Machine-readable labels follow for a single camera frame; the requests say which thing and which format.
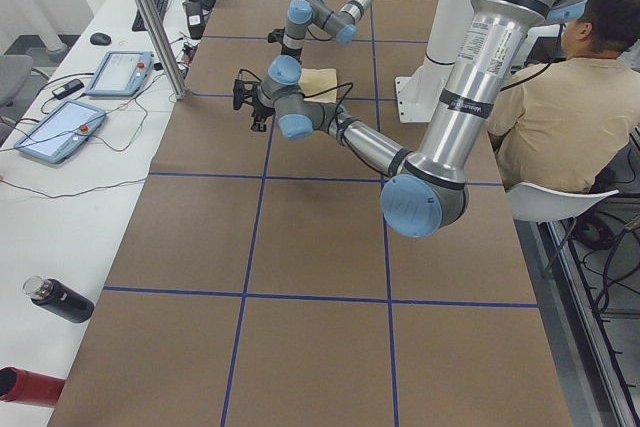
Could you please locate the white chair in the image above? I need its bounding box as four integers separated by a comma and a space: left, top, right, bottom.
504, 180, 621, 279

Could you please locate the beige long-sleeve printed shirt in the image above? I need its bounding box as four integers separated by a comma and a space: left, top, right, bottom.
299, 68, 338, 103

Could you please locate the upper blue teach pendant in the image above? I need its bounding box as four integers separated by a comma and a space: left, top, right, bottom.
85, 51, 154, 98

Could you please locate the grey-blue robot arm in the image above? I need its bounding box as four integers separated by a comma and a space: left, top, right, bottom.
233, 0, 586, 238
267, 0, 374, 62

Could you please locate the black power adapter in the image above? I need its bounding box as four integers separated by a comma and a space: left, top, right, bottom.
52, 79, 84, 100

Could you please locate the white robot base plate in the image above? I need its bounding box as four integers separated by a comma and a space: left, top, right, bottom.
395, 0, 474, 123

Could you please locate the lower blue teach pendant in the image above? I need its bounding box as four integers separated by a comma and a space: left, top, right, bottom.
14, 100, 107, 165

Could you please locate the red cylinder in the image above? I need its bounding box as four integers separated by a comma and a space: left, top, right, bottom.
1, 367, 65, 408

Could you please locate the grey aluminium frame post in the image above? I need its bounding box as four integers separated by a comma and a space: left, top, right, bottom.
134, 0, 186, 100

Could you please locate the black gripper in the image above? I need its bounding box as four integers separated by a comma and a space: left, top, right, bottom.
233, 69, 275, 132
267, 28, 303, 63

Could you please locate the black water bottle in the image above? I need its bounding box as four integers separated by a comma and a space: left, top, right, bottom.
22, 276, 94, 323

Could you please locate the black computer mouse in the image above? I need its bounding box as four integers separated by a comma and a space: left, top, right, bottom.
89, 32, 112, 46

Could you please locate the black keyboard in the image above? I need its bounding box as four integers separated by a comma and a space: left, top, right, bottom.
131, 0, 173, 32

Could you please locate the blue teach pendant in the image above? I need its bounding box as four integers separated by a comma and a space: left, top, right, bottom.
14, 100, 107, 165
85, 51, 154, 98

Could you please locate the seated person in beige shirt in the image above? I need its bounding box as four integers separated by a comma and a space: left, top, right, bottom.
486, 0, 639, 193

